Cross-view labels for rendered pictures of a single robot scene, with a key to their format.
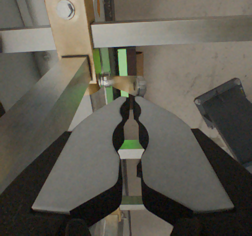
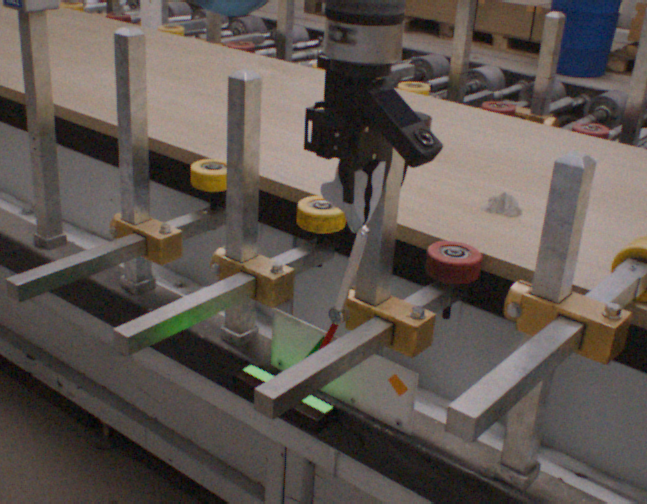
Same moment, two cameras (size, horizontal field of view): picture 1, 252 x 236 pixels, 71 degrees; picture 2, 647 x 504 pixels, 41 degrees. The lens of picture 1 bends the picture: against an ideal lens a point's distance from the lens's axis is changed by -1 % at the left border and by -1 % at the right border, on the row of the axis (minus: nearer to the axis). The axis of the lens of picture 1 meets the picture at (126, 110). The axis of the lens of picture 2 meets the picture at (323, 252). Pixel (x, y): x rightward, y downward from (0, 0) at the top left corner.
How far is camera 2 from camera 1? 100 cm
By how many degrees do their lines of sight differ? 47
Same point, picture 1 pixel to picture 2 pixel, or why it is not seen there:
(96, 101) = not seen: hidden behind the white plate
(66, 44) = (395, 303)
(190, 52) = not seen: outside the picture
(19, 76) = not seen: hidden behind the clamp
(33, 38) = (419, 300)
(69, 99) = (373, 237)
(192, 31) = (322, 358)
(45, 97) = (387, 225)
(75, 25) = (402, 313)
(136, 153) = (223, 286)
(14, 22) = (455, 383)
